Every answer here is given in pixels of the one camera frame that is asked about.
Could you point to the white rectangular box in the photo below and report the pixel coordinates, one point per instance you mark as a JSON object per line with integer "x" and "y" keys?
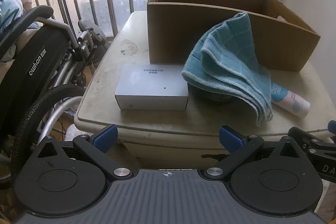
{"x": 149, "y": 82}

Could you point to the white cosmetic tube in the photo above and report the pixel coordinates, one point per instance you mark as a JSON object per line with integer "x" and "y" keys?
{"x": 294, "y": 104}

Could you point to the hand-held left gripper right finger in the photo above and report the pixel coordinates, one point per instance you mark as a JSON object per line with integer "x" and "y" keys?
{"x": 232, "y": 137}

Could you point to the white fluffy cloth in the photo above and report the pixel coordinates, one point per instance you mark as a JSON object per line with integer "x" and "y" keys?
{"x": 74, "y": 132}

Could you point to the black folded wheelchair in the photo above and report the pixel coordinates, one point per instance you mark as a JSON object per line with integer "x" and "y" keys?
{"x": 39, "y": 56}

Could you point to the blue printed bedding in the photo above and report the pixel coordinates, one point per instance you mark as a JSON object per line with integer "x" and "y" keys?
{"x": 8, "y": 11}

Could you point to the beige plastic cabinet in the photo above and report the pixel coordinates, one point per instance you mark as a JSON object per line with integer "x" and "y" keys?
{"x": 110, "y": 61}

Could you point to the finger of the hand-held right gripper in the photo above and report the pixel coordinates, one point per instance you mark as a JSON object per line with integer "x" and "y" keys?
{"x": 315, "y": 141}
{"x": 332, "y": 127}

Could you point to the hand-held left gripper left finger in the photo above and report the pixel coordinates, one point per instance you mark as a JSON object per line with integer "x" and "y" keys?
{"x": 105, "y": 136}

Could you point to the dark round object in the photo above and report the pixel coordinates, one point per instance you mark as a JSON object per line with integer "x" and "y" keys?
{"x": 210, "y": 95}

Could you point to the blue checked cloth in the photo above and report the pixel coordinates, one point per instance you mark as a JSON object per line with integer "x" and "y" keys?
{"x": 231, "y": 56}

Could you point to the brown cardboard box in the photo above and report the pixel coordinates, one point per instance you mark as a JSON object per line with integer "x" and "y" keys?
{"x": 170, "y": 35}

